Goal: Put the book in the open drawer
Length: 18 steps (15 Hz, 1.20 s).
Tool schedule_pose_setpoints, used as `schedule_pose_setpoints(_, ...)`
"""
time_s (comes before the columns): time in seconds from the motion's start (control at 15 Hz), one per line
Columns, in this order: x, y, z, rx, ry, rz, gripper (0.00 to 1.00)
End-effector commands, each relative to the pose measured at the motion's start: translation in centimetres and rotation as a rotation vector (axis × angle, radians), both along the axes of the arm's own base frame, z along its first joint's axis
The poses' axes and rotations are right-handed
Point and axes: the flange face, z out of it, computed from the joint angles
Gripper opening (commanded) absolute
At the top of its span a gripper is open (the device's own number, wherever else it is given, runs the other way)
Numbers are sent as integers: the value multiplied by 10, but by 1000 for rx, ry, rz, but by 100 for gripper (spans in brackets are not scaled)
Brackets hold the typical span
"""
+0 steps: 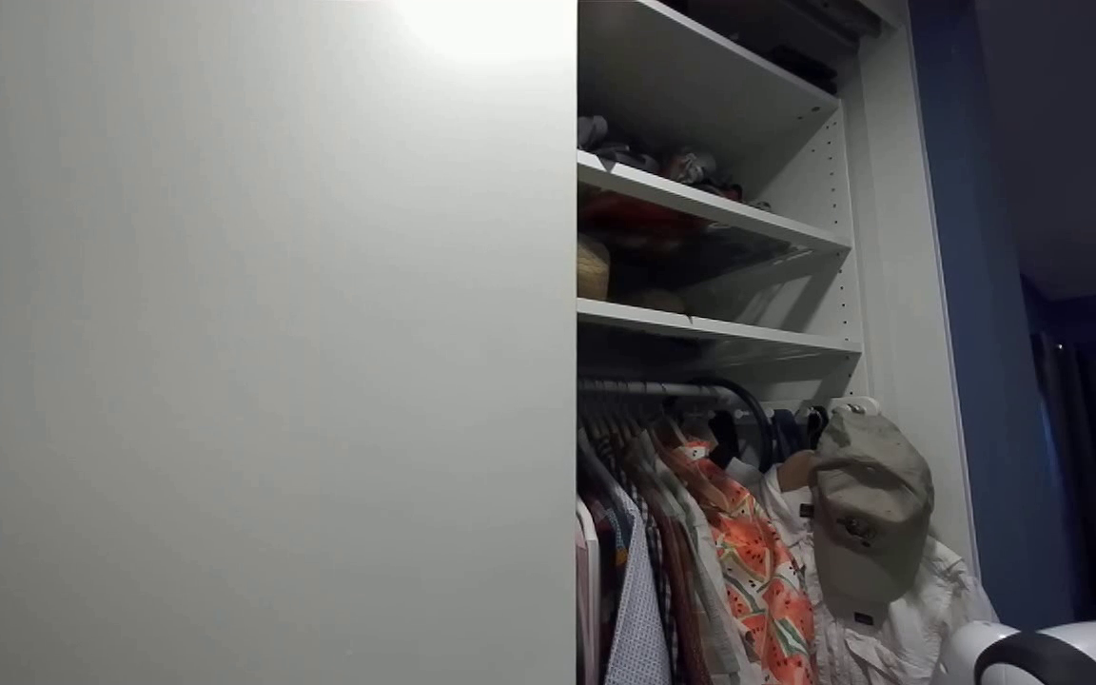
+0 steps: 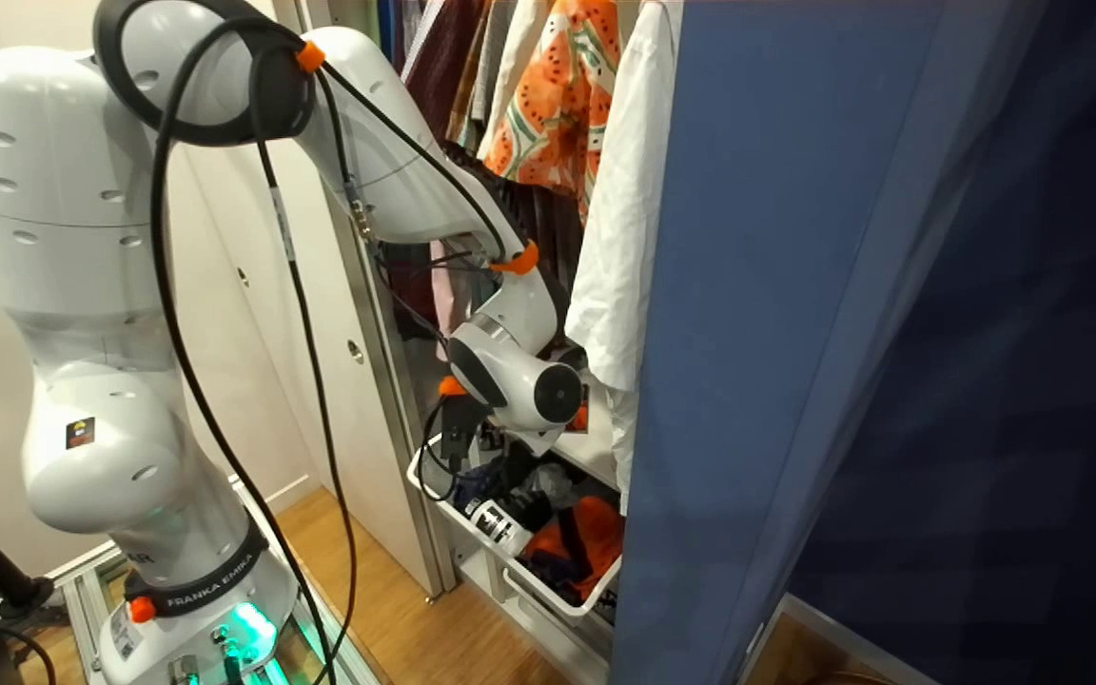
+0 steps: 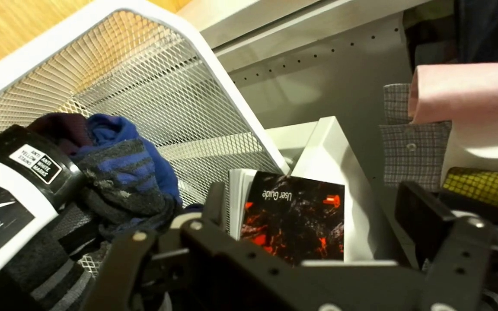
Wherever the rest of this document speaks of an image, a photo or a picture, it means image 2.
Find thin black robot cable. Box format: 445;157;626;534
248;124;362;685

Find thick black robot hose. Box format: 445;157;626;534
87;0;364;685

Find orange garment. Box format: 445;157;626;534
518;491;626;601

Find white black deodorant stick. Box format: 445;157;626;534
461;500;524;548

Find white hanging shirt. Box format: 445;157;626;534
559;0;688;509

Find blue fabric divider panel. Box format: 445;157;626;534
605;0;1096;685

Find dark blue garment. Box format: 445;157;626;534
474;453;579;509

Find white mesh basket drawer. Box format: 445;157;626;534
403;433;626;625

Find white wardrobe sliding door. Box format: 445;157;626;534
173;138;463;601

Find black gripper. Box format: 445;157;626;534
423;391;492;481

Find orange floral hanging shirt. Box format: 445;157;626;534
474;0;626;201

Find dark red hanging garment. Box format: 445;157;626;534
400;0;492;146

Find robot base mounting stand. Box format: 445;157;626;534
61;548;379;685

